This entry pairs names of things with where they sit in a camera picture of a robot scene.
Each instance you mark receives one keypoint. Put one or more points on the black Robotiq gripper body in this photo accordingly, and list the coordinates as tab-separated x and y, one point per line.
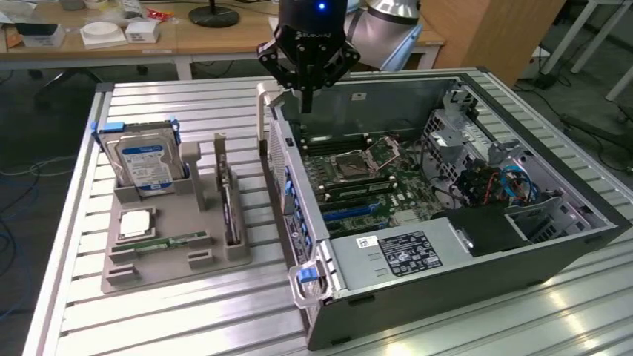
310	22

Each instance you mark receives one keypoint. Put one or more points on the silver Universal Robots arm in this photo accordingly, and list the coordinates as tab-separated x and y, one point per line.
390	15

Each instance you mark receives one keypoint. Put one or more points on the gpu card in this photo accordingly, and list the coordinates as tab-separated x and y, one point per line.
229	207

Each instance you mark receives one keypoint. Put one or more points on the blue expansion slot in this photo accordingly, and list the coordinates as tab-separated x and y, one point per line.
345	211

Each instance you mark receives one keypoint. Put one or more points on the wooden desk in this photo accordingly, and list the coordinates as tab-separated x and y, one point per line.
222	41

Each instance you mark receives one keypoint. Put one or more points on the black round lamp base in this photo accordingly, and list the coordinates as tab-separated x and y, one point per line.
213	16

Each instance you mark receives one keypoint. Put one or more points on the metal socket cover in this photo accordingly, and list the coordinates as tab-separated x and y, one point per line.
384	150

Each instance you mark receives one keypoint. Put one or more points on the CPU socket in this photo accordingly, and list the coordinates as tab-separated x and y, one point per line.
350	165

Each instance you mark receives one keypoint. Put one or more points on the red small packet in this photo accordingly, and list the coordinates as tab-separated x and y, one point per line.
161	15

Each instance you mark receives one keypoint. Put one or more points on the white cardboard box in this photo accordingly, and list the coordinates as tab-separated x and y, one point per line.
142	32

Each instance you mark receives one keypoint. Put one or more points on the metal disk bay cage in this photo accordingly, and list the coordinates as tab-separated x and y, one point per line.
445	148

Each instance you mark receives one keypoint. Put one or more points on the wooden cabinet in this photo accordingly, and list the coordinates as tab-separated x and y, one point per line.
494	37

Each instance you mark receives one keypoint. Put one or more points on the installed black RAM stick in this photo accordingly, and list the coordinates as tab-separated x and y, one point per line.
362	192
361	184

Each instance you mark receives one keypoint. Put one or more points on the green motherboard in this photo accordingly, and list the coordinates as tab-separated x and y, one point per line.
396	193

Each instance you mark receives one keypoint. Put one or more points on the white round plastic part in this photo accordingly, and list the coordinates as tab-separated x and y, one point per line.
102	35

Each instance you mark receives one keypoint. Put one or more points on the silver hard disk blue label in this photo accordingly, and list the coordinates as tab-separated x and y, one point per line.
142	159

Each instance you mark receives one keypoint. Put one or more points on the blue disk caddy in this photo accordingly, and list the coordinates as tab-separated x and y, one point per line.
110	128

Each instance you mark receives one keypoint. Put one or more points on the black chair base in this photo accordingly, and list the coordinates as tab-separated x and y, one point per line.
64	79

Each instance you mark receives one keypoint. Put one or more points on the grey cup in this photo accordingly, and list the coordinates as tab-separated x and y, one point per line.
73	4

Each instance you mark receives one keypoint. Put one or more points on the white box black top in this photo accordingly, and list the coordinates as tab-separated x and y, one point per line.
41	35

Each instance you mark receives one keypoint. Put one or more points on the silver CPU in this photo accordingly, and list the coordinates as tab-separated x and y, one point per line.
136	224

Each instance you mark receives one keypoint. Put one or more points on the green RAM stick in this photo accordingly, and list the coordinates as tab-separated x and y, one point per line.
157	243

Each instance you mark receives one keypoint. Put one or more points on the grey power supply unit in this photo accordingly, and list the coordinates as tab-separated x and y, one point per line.
356	267

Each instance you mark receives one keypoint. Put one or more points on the black floor stand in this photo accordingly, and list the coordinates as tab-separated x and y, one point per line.
598	128

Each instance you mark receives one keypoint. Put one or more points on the grey parts rack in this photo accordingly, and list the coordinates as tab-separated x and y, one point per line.
162	267

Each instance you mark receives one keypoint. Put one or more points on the open black PC case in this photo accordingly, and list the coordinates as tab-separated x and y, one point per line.
445	296

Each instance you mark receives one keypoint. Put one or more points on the white desk frame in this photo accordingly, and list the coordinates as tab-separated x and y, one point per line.
601	33

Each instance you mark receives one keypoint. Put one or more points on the grey disk bay bracket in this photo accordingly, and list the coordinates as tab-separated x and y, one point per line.
549	220

